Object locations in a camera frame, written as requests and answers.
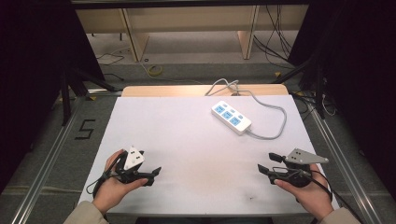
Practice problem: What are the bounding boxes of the black curtain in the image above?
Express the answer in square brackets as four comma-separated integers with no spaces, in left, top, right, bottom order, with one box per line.
[288,0,396,202]
[0,0,106,194]

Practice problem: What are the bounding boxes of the bundle of black floor cables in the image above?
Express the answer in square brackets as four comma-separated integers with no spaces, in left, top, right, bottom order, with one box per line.
[252,4,297,70]

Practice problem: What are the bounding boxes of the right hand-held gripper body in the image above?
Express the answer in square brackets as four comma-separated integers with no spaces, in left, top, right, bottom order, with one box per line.
[268,147,330,189]

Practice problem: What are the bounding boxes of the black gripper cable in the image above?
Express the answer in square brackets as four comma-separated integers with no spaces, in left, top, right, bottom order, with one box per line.
[272,167,366,224]
[85,151,126,200]

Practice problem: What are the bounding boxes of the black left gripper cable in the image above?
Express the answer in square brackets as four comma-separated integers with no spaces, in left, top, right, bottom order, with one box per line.
[85,151,126,200]

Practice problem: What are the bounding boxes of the person's right hand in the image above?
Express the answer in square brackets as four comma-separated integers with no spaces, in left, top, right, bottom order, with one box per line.
[273,163,335,222]

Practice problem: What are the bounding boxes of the person's left hand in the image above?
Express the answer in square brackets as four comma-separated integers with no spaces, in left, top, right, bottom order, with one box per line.
[92,148,149,216]

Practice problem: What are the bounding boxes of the yellow cable coil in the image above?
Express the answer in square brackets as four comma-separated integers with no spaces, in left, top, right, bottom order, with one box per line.
[147,63,163,77]

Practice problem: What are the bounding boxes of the thin black floor cable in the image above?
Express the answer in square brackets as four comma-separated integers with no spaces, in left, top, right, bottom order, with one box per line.
[95,51,126,82]

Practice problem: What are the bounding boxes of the grey power strip cable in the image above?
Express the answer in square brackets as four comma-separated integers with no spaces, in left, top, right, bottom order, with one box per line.
[204,77,288,141]

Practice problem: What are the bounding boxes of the white table cover sheet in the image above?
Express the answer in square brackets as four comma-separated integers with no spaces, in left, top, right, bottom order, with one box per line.
[78,94,340,217]

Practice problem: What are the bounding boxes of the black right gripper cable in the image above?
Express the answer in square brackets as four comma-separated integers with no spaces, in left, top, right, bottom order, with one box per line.
[272,167,366,224]

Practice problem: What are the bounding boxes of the black metal stand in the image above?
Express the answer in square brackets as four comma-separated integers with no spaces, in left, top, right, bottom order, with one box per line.
[60,66,117,127]
[273,54,329,120]

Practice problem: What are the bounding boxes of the aluminium floor rail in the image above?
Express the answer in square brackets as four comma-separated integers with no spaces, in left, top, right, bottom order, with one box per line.
[306,98,386,224]
[10,95,87,224]

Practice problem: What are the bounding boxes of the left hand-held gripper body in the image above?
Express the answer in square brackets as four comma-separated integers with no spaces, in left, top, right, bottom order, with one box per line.
[115,145,155,187]

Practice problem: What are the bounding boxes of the white power strip blue sockets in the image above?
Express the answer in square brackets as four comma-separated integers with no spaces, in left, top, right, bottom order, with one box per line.
[211,100,253,136]

